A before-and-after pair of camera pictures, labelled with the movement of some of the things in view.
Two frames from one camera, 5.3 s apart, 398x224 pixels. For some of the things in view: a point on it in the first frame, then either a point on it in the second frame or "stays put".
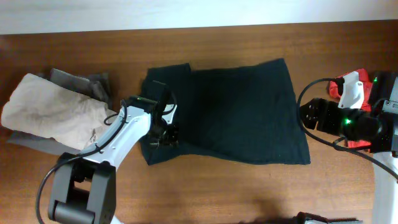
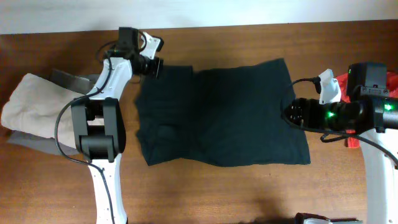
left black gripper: (168, 137) to (156, 66)
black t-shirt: (245, 113) stays put
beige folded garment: (41, 108) stays put
